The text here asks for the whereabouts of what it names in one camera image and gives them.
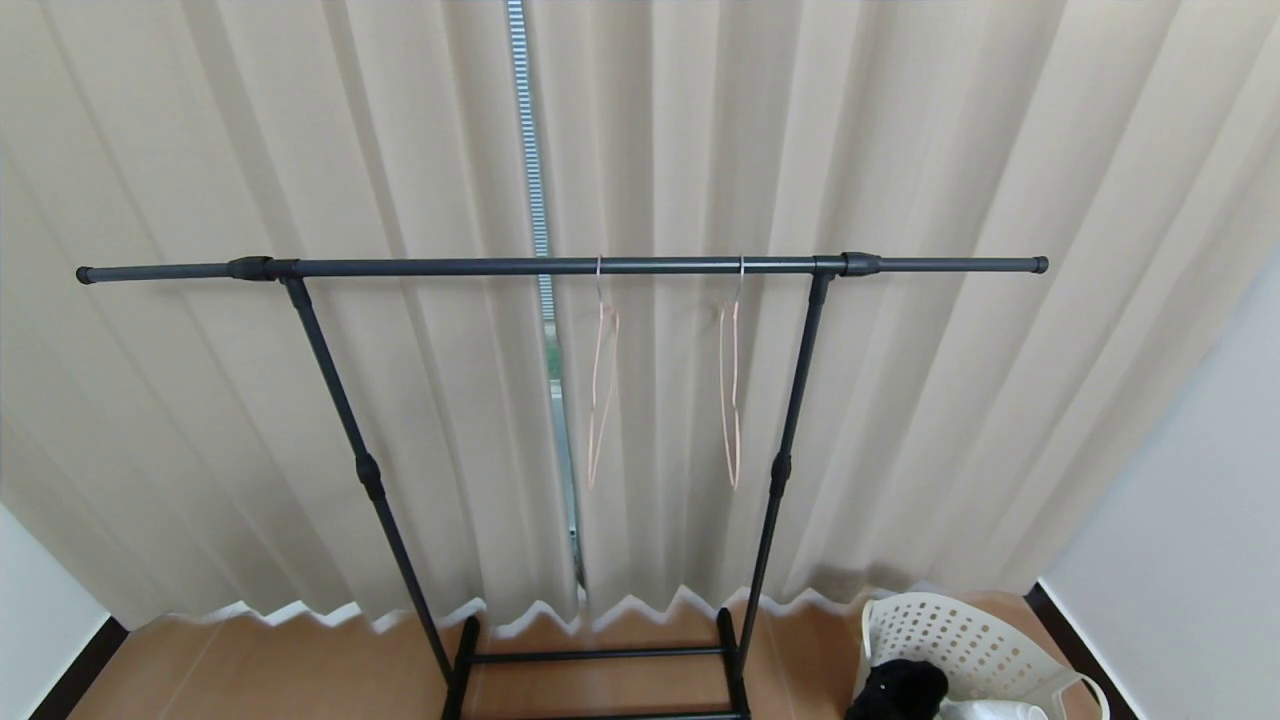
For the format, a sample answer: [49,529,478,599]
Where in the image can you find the black clothes rack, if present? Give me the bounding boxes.
[76,252,1049,720]

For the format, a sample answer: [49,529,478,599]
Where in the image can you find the white laundry basket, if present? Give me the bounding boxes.
[853,591,1112,720]

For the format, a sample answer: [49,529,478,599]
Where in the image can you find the beige curtain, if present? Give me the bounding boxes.
[0,0,1280,638]

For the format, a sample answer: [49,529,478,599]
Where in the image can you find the black drawstring shorts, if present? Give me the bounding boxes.
[845,658,950,720]

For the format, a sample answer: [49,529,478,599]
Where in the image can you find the pink clothes hanger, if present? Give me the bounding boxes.
[718,256,747,492]
[586,257,622,492]

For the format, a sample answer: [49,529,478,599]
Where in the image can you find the white garment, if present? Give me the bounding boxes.
[937,697,1050,720]

